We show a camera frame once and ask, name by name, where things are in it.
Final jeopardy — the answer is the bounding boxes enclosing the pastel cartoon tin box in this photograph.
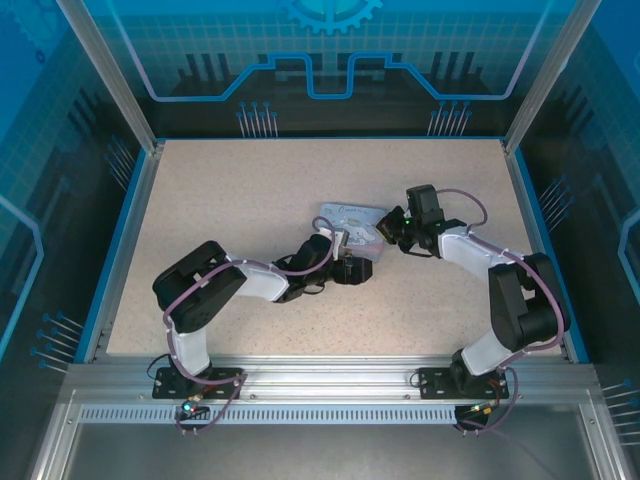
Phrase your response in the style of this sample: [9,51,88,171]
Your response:
[314,200,390,265]

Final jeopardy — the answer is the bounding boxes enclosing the small connector with LED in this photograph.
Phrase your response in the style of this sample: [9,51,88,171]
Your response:
[469,399,501,419]
[180,397,209,419]

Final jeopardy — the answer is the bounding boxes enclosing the grey metal shelf panel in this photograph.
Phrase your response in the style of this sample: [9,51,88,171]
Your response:
[59,422,606,480]

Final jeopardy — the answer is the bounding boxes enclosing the aluminium side frame rail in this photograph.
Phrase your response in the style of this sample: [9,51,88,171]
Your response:
[501,138,589,364]
[82,142,166,364]

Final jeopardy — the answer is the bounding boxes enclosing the aluminium front frame rail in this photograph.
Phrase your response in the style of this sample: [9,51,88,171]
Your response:
[64,355,599,404]

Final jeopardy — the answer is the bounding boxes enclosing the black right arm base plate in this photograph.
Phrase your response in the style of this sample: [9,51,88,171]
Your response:
[416,367,512,401]

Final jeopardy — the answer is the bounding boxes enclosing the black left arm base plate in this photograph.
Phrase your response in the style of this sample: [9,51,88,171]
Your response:
[152,365,247,400]

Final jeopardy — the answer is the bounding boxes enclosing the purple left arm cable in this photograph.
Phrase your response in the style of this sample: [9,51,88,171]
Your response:
[163,215,351,437]

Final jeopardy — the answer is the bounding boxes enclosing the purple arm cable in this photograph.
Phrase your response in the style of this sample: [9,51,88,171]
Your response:
[163,215,351,437]
[437,188,572,437]

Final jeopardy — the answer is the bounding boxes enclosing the slotted grey cable duct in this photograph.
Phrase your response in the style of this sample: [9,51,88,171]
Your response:
[78,404,474,425]

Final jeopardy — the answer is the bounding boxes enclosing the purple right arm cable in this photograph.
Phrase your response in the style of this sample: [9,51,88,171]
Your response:
[437,188,572,437]

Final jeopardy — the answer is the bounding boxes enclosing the aluminium frame post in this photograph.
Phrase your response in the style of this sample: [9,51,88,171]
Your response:
[53,0,167,154]
[501,0,601,151]

